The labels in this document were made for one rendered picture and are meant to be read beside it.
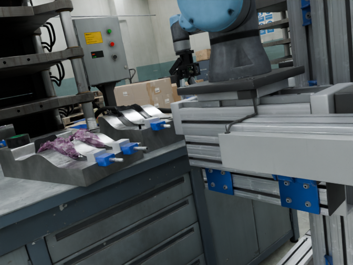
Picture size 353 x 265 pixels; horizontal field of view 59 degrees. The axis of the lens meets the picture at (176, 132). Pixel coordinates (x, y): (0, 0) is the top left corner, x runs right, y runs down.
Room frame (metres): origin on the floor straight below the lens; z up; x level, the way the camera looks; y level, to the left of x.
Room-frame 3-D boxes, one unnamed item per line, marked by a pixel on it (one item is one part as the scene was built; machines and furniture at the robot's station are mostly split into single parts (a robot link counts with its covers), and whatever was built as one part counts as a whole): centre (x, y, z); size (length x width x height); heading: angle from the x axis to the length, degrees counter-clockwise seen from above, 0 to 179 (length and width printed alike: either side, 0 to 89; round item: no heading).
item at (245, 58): (0.76, -0.18, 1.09); 0.15 x 0.15 x 0.10
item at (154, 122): (1.14, 0.06, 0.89); 0.13 x 0.05 x 0.05; 36
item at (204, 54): (8.73, -1.14, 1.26); 0.42 x 0.33 x 0.29; 44
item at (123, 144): (1.00, 0.15, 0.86); 0.13 x 0.05 x 0.05; 53
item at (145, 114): (1.37, 0.16, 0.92); 0.35 x 0.16 x 0.09; 36
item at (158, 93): (5.70, 0.57, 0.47); 1.22 x 0.80 x 0.94; 48
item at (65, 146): (1.12, 0.40, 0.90); 0.26 x 0.18 x 0.08; 53
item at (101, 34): (2.09, 0.40, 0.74); 0.31 x 0.22 x 1.47; 126
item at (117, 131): (1.39, 0.17, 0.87); 0.50 x 0.26 x 0.14; 36
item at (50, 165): (1.12, 0.41, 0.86); 0.50 x 0.26 x 0.11; 53
